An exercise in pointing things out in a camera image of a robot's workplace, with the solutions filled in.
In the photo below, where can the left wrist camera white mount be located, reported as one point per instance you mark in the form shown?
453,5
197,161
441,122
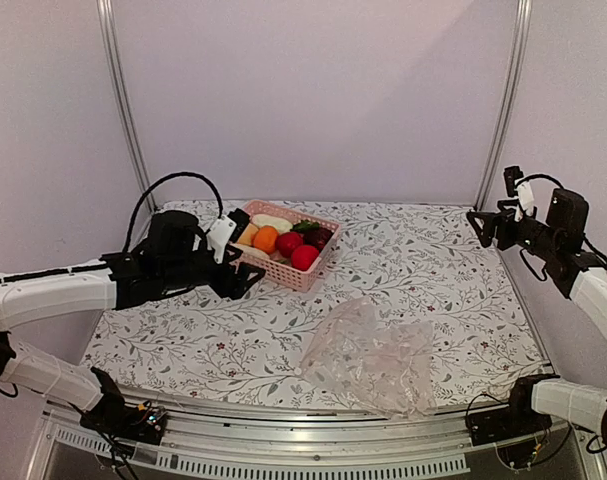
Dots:
226,229

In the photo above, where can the green leafy vegetable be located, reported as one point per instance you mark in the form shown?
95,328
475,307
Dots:
305,226

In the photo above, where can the red apple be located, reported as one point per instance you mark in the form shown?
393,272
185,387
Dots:
303,257

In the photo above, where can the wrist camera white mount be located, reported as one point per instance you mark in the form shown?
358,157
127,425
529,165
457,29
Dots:
518,188
226,229

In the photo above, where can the floral patterned table mat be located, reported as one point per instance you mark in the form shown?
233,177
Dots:
418,263

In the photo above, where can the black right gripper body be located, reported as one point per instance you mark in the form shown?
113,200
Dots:
543,241

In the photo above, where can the yellow peach fruit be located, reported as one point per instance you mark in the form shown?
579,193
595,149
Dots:
247,237

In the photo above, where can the white eggplant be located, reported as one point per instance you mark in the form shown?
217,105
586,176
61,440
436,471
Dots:
281,225

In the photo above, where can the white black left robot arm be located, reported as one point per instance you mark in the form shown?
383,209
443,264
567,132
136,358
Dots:
176,256

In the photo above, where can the clear zip top bag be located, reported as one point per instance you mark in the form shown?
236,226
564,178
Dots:
385,370

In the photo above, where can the left aluminium frame post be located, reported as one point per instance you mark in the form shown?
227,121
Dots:
116,73

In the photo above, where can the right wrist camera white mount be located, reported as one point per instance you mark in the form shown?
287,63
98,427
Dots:
518,188

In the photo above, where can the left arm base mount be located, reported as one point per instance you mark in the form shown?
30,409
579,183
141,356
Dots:
144,423

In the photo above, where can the red pomegranate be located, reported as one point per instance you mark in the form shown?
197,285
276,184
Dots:
288,242

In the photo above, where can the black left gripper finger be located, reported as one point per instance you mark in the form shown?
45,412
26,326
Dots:
232,254
244,278

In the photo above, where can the orange tangerine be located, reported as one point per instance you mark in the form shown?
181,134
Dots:
265,239

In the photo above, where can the right aluminium frame post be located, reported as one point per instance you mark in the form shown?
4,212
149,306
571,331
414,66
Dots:
514,70

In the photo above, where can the dark purple fruit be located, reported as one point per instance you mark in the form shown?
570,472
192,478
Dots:
318,237

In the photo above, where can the aluminium front rail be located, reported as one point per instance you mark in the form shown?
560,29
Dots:
219,440

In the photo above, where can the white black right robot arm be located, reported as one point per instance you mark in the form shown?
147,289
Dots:
580,275

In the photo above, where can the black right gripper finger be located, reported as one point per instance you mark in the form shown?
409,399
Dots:
484,225
507,207

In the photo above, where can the aluminium frame post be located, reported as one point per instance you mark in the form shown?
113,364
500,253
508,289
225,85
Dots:
116,73
514,70

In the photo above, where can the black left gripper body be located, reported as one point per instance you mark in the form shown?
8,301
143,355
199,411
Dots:
222,285

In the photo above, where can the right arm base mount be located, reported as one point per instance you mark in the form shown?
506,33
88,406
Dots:
513,418

